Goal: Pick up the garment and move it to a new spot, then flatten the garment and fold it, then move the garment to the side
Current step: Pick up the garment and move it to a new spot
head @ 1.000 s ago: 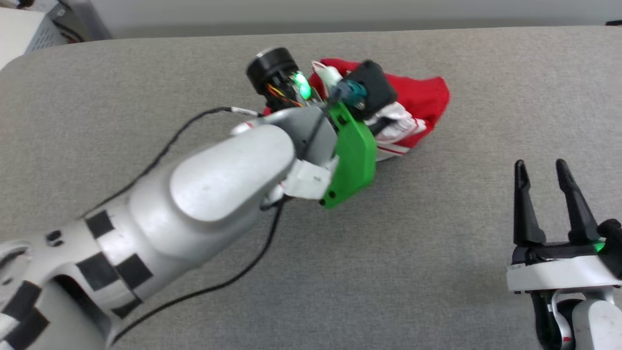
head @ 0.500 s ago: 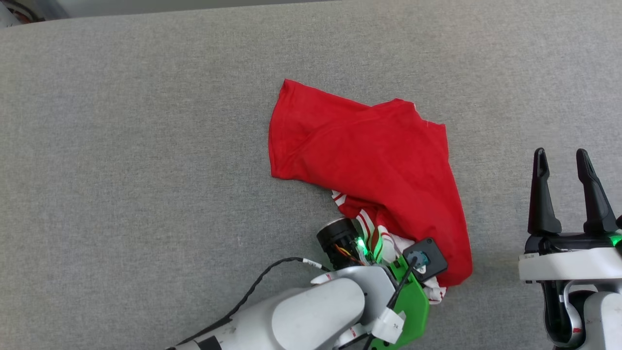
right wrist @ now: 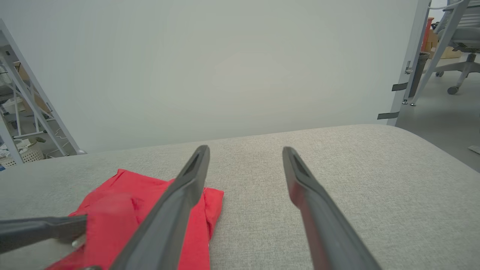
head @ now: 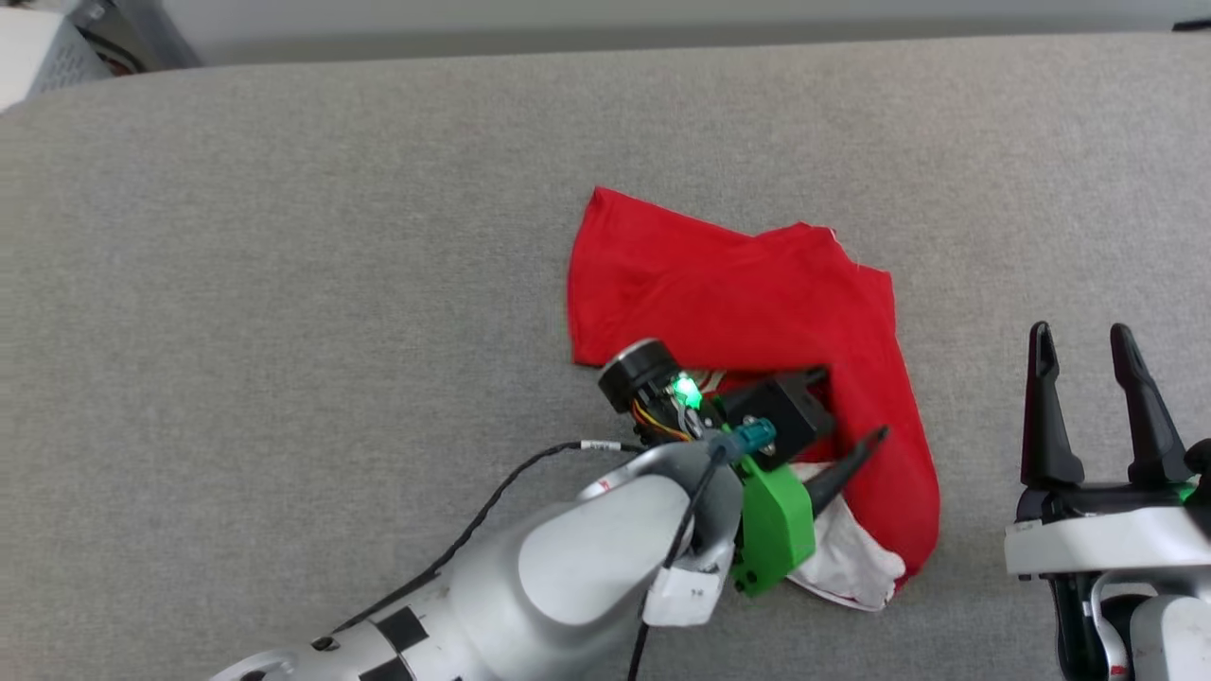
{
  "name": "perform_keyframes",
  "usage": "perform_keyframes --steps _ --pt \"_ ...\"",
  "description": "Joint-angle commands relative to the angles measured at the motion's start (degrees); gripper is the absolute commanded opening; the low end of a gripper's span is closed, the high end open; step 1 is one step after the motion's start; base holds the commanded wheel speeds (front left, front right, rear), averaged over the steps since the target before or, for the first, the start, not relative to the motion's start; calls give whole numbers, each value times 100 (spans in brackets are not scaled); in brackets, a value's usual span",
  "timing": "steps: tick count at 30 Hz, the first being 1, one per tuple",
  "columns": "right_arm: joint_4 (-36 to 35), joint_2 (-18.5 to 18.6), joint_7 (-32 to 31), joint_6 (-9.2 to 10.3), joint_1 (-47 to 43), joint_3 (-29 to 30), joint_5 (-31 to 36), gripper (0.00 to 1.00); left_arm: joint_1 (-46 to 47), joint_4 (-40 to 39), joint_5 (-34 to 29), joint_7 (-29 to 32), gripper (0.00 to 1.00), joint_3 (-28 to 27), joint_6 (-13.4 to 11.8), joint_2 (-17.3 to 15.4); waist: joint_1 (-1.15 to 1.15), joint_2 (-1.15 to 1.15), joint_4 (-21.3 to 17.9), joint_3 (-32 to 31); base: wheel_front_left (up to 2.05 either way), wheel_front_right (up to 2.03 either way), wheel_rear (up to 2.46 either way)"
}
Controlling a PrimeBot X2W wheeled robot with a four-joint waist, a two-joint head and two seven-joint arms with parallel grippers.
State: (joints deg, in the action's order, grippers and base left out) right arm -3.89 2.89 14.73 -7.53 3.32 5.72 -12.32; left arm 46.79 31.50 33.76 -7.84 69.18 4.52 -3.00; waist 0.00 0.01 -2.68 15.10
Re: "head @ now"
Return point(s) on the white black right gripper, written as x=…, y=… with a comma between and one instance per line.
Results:
x=1088, y=544

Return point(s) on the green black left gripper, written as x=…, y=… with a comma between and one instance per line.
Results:
x=776, y=530

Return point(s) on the red garment with white sleeves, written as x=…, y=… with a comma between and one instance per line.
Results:
x=738, y=293

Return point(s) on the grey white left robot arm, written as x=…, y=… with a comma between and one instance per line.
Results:
x=568, y=567

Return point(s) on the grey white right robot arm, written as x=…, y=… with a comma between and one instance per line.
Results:
x=1164, y=643

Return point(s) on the small black object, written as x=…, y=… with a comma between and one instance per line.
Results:
x=1192, y=25

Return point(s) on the white laundry basket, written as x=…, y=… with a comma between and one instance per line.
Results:
x=38, y=47

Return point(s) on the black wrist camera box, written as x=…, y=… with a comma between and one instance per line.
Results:
x=781, y=411

